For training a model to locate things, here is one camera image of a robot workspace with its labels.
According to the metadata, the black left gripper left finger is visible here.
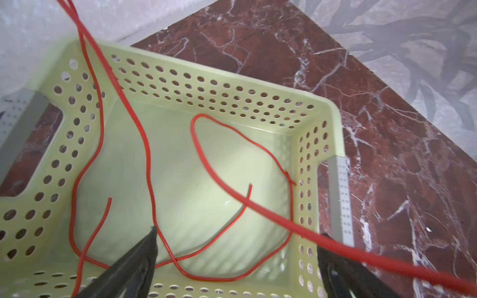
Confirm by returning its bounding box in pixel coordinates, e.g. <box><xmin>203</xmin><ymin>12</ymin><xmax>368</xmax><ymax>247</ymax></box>
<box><xmin>74</xmin><ymin>227</ymin><xmax>158</xmax><ymax>298</ymax></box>

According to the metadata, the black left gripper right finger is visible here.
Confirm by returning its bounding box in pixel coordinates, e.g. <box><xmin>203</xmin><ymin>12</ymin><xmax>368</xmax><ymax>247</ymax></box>
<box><xmin>318</xmin><ymin>246</ymin><xmax>399</xmax><ymax>298</ymax></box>

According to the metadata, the red cable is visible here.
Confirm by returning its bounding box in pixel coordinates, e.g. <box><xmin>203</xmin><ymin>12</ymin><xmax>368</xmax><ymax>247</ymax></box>
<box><xmin>55</xmin><ymin>0</ymin><xmax>477</xmax><ymax>298</ymax></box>

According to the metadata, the right light green basket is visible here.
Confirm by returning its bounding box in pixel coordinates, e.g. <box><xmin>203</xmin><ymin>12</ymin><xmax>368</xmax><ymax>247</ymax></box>
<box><xmin>1</xmin><ymin>38</ymin><xmax>345</xmax><ymax>298</ymax></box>

